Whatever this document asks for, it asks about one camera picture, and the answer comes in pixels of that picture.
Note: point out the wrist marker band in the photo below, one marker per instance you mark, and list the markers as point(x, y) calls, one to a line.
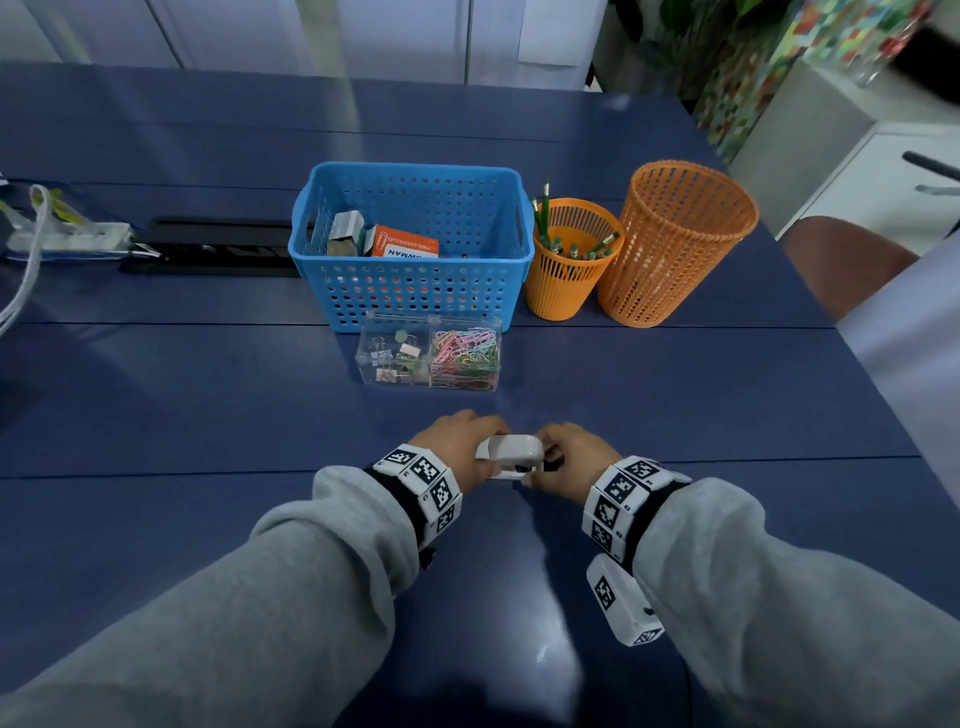
point(424, 480)
point(621, 496)

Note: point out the bunch of green pencils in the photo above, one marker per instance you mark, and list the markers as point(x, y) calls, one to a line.
point(559, 238)

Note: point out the white cabinet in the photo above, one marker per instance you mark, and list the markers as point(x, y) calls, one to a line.
point(847, 157)

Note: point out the blue plastic basket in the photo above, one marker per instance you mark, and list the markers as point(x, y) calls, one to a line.
point(411, 289)

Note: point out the person's right forearm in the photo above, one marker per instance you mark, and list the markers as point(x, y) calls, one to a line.
point(795, 600)

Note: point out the small orange mesh pen cup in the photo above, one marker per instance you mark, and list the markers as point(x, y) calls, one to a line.
point(564, 283)

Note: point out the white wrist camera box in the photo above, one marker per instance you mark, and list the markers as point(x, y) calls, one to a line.
point(622, 600)

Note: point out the left wrist marker band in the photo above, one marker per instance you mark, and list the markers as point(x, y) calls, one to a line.
point(424, 480)

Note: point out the person's right hand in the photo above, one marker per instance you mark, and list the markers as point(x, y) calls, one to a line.
point(577, 463)

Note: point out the pile of colourful paper clips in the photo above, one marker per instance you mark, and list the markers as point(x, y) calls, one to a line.
point(465, 358)

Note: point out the pile of binder clips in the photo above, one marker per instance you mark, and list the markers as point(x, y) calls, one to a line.
point(394, 356)

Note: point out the person's right fingers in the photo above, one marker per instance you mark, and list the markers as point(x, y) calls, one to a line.
point(551, 436)

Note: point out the person's left hand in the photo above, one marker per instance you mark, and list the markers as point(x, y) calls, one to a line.
point(448, 450)

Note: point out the person's left fingers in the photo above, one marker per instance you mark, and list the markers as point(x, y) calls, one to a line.
point(484, 426)

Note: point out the person's left forearm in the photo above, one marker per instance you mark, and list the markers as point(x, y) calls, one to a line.
point(225, 607)

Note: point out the clear plastic organizer box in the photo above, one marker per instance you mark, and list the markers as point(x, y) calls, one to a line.
point(429, 351)

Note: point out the small white box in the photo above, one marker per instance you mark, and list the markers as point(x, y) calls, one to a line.
point(346, 229)

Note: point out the orange paper clip box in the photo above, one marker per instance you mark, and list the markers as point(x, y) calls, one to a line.
point(403, 244)

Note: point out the right wrist marker band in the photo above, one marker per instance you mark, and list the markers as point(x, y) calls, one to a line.
point(621, 496)

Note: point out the white power strip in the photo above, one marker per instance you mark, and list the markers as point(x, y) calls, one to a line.
point(71, 238)

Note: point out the colourful mosaic panel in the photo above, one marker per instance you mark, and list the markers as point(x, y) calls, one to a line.
point(780, 60)

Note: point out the white stapler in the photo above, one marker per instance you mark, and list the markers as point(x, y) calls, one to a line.
point(514, 452)

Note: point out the large orange mesh cup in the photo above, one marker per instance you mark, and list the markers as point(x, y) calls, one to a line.
point(667, 247)

